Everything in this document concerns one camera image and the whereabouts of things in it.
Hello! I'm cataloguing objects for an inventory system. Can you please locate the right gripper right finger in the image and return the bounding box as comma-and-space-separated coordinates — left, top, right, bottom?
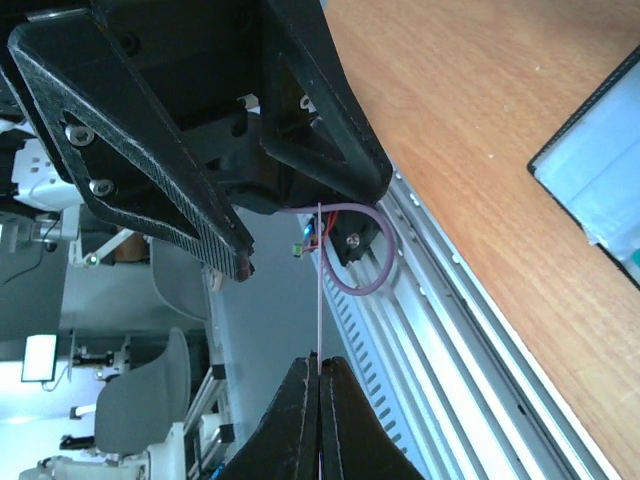
319, 357, 422, 480

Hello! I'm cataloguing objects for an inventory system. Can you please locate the aluminium front rail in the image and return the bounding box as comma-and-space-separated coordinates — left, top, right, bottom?
368, 176, 617, 479

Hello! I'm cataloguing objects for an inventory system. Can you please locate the bright monitor screen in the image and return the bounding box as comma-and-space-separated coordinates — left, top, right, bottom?
21, 334, 57, 383

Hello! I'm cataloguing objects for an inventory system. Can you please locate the black leather card holder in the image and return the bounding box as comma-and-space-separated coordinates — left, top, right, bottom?
527, 48, 639, 286

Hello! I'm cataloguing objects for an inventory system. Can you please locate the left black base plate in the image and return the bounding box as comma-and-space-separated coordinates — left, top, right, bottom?
307, 208, 381, 267

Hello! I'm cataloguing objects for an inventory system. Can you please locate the grey slotted cable duct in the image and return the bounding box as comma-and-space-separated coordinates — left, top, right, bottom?
324, 275, 460, 479

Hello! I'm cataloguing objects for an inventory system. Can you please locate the grey office chair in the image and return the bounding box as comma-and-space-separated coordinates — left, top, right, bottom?
94, 328, 191, 455

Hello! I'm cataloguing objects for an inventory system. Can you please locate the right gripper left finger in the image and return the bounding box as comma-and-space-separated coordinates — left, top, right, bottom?
220, 355, 319, 479

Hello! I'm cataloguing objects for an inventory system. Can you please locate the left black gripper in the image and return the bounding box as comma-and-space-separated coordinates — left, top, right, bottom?
1, 1, 393, 282

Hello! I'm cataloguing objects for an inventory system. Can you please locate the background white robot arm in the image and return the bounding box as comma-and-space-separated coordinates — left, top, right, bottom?
20, 355, 421, 479

